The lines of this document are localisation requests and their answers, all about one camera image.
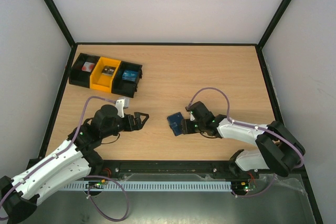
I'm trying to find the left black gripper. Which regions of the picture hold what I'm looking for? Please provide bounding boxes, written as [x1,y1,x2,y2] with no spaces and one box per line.
[101,112,149,139]

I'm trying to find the blue leather card holder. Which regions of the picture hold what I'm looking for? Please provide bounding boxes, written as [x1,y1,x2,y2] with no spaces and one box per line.
[167,112,187,136]

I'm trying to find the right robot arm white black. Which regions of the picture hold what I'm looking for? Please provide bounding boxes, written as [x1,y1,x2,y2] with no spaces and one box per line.
[181,101,306,178]

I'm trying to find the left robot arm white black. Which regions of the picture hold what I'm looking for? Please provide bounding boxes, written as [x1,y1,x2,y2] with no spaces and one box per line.
[1,104,149,223]

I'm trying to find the blue card in bin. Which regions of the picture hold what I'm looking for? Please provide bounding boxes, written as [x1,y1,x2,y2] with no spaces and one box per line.
[122,70,139,82]

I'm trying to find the black card in yellow bin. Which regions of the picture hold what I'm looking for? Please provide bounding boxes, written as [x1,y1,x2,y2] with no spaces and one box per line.
[102,66,116,76]

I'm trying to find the red white card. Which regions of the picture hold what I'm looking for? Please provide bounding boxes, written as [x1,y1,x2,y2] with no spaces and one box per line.
[81,61,95,72]

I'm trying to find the right black storage bin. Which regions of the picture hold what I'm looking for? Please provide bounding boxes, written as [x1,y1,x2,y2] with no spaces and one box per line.
[112,61,142,98]

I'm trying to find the black storage bin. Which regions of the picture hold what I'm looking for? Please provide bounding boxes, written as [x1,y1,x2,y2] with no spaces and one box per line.
[69,53,100,88]
[112,61,142,98]

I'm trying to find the yellow storage bin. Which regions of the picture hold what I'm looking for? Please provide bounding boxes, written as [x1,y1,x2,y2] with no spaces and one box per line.
[90,57,121,93]

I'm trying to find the left black storage bin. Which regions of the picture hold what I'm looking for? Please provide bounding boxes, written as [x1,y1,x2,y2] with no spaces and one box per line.
[69,53,100,88]

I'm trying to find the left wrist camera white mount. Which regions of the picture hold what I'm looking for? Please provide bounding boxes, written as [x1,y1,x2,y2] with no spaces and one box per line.
[115,97,130,118]

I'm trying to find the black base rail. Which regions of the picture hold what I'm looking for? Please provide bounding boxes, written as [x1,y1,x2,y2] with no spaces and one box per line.
[100,160,239,179]

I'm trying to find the light blue slotted cable duct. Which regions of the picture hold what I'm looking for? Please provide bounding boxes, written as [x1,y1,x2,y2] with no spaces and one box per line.
[61,181,232,192]

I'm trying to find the black enclosure frame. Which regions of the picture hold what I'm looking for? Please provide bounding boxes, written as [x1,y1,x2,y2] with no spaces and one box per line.
[27,0,324,224]

